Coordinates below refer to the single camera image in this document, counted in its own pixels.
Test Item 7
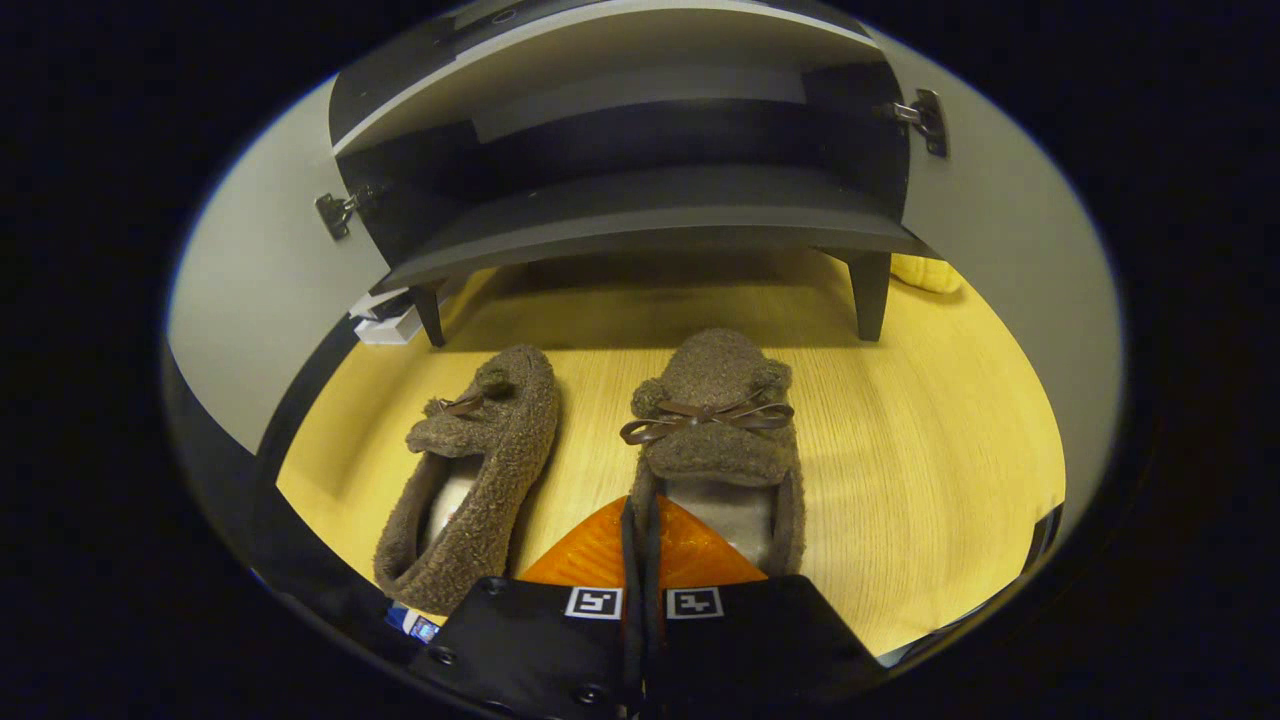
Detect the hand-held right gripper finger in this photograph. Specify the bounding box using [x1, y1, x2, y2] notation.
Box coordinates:
[641, 495, 891, 720]
[410, 495, 642, 720]

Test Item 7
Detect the brown fuzzy shoe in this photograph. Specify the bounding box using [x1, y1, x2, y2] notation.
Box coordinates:
[373, 345, 561, 616]
[620, 328, 807, 581]

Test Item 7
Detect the yellow soft object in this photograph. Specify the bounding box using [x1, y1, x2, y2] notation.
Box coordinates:
[890, 253, 963, 295]

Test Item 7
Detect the white paper stack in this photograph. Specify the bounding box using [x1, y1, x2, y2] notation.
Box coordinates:
[350, 288, 426, 346]

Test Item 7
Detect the grey shoe cabinet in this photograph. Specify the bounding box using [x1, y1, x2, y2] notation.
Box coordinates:
[328, 0, 936, 349]

